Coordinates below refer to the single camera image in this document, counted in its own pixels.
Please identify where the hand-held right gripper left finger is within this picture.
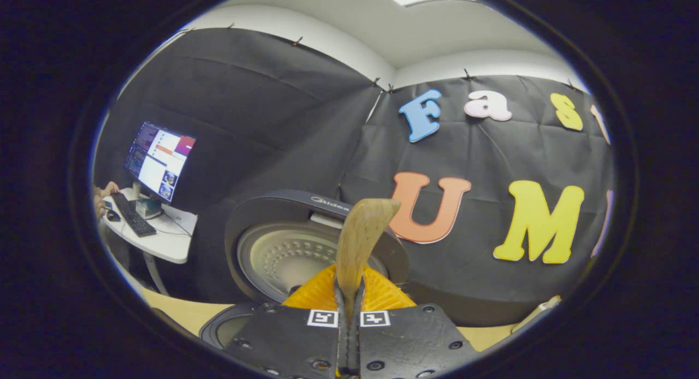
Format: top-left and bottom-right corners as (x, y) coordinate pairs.
(224, 264), (350, 379)

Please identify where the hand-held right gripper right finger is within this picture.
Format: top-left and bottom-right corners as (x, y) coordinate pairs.
(349, 264), (479, 379)

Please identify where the dark grey rice cooker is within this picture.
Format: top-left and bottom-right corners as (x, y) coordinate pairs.
(199, 189), (410, 350)

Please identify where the wooden spoon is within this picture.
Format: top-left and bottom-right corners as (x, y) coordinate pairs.
(335, 198), (402, 321)

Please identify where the white side table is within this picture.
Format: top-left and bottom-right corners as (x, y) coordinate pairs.
(101, 188), (198, 298)

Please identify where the small teal box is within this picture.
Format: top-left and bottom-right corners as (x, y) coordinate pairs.
(135, 196), (163, 221)

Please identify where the black keyboard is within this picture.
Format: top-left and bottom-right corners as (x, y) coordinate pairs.
(111, 192), (158, 238)

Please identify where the computer monitor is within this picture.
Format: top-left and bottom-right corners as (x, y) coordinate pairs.
(124, 121), (196, 204)

